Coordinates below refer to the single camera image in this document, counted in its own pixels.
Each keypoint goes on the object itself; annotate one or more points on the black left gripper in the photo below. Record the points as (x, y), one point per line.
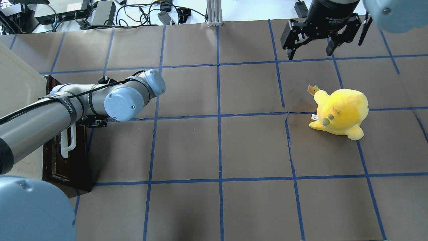
(96, 121)

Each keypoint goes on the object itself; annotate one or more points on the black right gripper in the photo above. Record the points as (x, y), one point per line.
(326, 15)

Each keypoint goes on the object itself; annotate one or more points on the white plastic drawer handle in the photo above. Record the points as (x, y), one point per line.
(68, 141)

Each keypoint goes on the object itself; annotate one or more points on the dark wooden drawer front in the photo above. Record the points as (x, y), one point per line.
(74, 169)

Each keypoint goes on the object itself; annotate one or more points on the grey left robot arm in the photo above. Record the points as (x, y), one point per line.
(34, 209)

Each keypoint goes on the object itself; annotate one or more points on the black power brick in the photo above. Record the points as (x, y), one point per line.
(301, 9)

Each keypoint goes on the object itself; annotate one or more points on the yellow plush toy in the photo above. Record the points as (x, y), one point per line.
(340, 113)

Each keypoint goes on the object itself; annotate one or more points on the grey power adapter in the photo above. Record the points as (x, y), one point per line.
(104, 12)

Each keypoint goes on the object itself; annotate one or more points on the black electronics box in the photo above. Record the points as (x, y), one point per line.
(62, 10)

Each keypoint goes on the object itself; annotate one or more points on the aluminium profile post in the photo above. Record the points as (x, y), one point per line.
(214, 13)

